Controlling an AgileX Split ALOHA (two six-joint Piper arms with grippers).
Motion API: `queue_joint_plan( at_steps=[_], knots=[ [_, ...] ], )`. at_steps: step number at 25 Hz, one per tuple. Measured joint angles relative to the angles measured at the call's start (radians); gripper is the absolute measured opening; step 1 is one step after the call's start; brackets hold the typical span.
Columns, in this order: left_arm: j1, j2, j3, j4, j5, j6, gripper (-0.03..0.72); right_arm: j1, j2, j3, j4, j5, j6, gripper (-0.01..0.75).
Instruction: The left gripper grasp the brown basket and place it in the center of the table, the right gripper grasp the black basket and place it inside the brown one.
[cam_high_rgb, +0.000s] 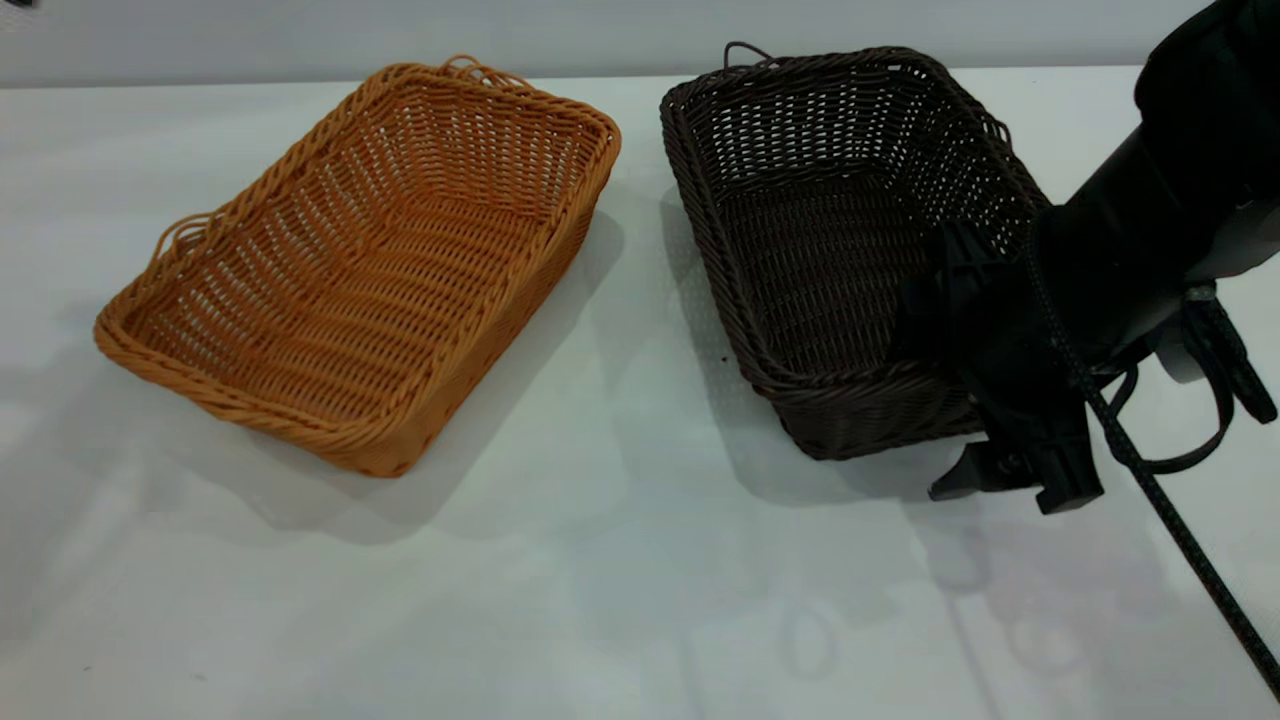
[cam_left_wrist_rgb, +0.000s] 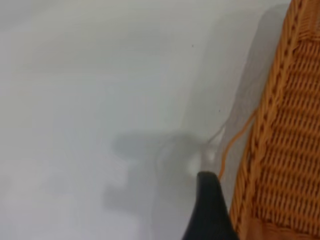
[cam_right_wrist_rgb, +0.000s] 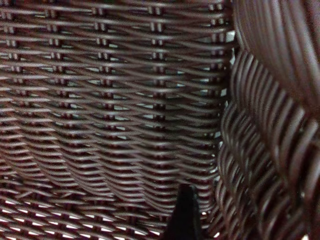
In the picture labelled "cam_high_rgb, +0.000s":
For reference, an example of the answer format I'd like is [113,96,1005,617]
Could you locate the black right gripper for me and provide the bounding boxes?
[893,222,1104,516]

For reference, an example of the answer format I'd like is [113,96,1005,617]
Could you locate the dark brown woven wicker basket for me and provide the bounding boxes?
[659,42,1051,462]

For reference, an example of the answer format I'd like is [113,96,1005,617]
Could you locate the orange woven wicker basket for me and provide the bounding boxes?
[94,55,622,479]

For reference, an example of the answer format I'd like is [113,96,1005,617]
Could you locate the black braided cable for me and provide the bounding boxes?
[1025,225,1280,701]

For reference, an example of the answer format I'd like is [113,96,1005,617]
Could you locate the black looped cable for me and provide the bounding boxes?
[1100,300,1241,476]

